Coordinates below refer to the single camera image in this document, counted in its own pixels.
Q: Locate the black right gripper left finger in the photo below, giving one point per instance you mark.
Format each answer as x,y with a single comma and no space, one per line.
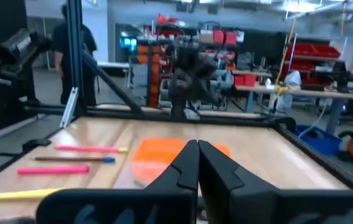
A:
163,205

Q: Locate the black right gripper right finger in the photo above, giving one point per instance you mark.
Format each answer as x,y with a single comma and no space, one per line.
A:
257,205

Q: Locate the pink pencil with yellow eraser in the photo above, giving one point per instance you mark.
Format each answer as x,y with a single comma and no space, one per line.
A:
92,149

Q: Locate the brown pencil with blue eraser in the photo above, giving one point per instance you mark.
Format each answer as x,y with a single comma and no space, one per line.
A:
70,158

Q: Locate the pink highlighter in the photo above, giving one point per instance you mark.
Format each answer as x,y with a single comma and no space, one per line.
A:
54,170

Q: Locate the yellow highlighter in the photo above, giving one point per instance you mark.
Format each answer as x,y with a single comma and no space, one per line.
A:
20,194

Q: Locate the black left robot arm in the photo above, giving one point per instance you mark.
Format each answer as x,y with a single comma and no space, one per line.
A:
179,109

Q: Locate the clear plastic supply box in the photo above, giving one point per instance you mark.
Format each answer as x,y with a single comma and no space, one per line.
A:
132,177

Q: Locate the orange plastic box lid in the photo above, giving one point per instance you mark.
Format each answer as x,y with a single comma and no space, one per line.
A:
157,151

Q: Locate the shelving unit with orange drawers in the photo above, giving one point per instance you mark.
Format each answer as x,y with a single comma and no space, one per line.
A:
154,77

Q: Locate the small red bin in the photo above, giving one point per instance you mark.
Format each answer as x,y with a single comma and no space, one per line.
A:
239,81
218,37
230,38
250,80

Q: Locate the gray drawer organizer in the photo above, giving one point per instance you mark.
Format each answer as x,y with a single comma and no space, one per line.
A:
245,60

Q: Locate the small wooden table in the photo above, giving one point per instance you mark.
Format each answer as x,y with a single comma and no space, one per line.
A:
251,73

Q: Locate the red-orange bag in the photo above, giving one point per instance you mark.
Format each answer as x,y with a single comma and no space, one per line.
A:
167,19

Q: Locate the cyan lit screen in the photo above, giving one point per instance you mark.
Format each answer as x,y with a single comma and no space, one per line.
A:
128,43

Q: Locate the white table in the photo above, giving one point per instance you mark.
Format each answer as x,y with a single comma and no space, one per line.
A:
112,64

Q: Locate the blue plastic bin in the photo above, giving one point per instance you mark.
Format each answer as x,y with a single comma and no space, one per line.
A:
322,144

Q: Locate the large red bin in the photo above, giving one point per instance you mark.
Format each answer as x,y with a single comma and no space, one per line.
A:
327,51
302,66
305,49

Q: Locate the long wooden workbench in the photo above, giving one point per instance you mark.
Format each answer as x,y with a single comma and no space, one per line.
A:
307,92

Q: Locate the black lab equipment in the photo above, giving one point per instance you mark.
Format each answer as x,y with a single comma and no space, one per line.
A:
319,87

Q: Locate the person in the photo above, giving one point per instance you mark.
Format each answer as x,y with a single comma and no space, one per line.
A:
58,46

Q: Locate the black corner bracket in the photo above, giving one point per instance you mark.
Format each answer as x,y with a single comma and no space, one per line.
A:
285,122

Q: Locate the black aluminium table frame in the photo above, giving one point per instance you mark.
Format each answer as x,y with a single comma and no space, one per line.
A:
76,62

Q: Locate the silver angle bracket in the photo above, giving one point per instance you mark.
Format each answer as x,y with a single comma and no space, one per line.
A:
69,107

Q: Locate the black frame clamp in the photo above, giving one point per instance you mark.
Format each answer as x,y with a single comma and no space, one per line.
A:
36,143

